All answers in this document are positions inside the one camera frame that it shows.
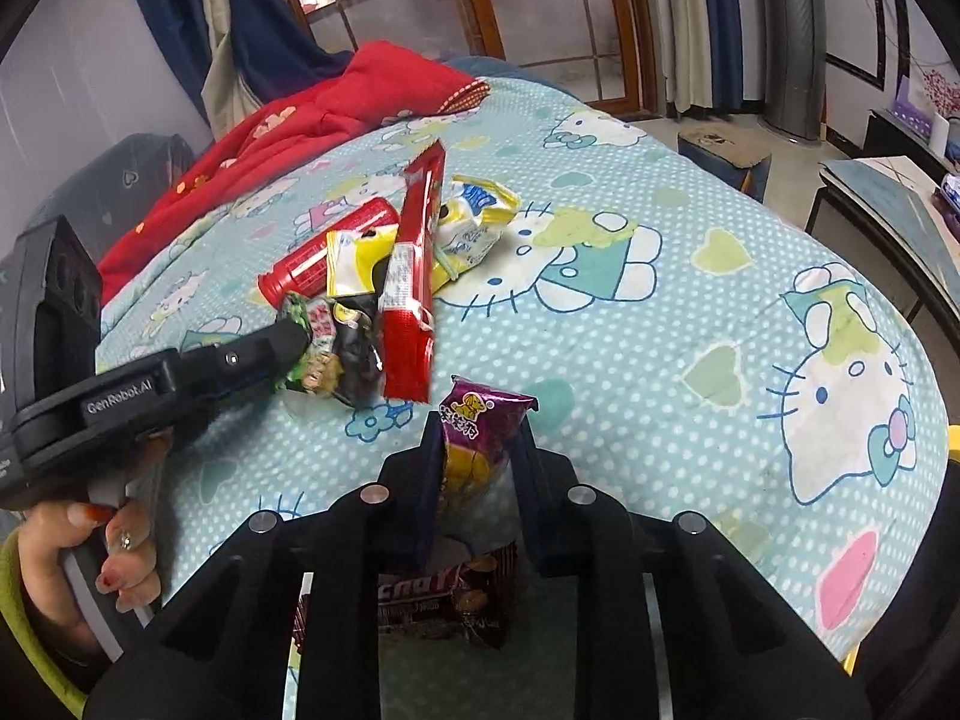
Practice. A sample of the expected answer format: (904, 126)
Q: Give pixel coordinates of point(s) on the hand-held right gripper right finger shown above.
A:
(525, 480)

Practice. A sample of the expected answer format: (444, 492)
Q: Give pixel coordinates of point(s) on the wooden glass door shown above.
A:
(525, 7)

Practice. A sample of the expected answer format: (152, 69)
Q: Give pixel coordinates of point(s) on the person's left forearm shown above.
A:
(9, 592)

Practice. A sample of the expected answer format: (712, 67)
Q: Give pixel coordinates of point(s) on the yellow rim trash bin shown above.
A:
(954, 442)

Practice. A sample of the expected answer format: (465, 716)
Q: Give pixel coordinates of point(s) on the green snack wrapper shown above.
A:
(319, 345)

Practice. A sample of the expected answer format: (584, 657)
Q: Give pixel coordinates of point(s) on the beige curtain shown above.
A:
(214, 52)
(679, 15)

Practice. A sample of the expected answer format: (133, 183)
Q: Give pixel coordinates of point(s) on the purple snack packet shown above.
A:
(476, 427)

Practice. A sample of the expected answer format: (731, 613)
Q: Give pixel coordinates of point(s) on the cat print blanket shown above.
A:
(675, 315)

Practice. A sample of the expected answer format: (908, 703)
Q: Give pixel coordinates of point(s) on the yellow white snack packet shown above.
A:
(476, 229)

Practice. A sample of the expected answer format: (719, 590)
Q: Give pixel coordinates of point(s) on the person's left hand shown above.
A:
(52, 562)

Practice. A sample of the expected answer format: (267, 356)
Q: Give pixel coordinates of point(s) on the dark television stand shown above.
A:
(900, 146)

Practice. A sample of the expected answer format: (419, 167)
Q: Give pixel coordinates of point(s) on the blue curtain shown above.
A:
(255, 15)
(724, 15)

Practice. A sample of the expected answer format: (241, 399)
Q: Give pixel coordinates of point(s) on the long red snack wrapper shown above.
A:
(409, 277)

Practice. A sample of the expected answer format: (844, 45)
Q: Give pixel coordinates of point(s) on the grey tower air conditioner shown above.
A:
(795, 37)

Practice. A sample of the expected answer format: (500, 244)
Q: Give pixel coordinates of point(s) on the red cylinder snack packet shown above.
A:
(300, 270)

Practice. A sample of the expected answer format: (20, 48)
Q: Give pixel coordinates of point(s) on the brown chocolate wrapper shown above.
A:
(450, 600)

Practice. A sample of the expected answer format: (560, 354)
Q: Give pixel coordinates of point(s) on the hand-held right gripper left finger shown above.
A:
(431, 480)

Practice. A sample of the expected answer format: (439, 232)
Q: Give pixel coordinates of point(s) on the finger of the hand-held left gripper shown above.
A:
(255, 360)

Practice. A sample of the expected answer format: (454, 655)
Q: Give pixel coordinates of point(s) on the marble top coffee table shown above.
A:
(885, 217)

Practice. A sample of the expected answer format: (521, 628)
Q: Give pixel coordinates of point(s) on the red flower print blanket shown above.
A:
(300, 127)

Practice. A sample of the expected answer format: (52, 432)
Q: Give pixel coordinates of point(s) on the cardboard topped stool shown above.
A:
(720, 154)

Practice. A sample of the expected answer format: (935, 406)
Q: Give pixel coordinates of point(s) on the black snack wrapper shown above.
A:
(360, 360)

